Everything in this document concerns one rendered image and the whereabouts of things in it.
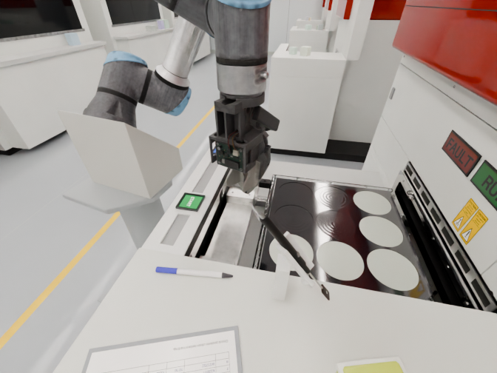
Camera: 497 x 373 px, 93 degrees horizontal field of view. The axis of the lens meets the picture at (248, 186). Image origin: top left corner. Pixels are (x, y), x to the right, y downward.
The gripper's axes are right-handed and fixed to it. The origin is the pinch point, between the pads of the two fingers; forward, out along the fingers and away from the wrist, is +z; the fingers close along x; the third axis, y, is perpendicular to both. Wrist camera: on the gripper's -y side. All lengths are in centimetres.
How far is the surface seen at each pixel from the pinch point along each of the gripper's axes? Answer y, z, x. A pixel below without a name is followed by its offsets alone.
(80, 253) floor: 5, 103, -128
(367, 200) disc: -27.0, 13.6, 24.2
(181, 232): 12.2, 8.1, -9.6
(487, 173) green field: -16.7, -7.2, 39.6
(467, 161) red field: -22.3, -6.1, 37.7
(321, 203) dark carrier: -19.1, 13.8, 12.9
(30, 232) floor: 13, 103, -179
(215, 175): -8.6, 7.7, -15.9
